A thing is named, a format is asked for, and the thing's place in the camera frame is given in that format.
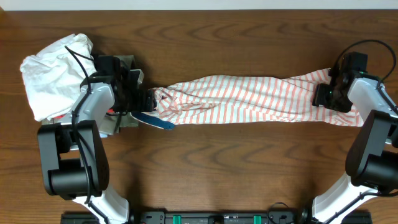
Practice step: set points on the olive green folded garment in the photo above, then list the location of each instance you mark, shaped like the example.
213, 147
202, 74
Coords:
112, 124

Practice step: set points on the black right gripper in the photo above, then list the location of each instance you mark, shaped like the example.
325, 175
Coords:
319, 98

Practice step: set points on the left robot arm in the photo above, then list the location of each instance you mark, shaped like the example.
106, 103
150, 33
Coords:
73, 159

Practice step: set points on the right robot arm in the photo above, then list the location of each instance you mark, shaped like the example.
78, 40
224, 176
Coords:
370, 170

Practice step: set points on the red white striped shirt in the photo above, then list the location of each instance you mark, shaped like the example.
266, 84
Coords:
222, 99

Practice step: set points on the navy and red folded garment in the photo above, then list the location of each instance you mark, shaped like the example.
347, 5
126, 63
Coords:
109, 112

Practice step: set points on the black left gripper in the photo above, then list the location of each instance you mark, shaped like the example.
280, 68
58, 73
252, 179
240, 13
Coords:
138, 106

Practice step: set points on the white crumpled garment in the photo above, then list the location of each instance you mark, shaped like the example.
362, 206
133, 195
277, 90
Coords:
53, 76

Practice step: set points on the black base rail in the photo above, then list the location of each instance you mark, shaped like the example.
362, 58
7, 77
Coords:
274, 215

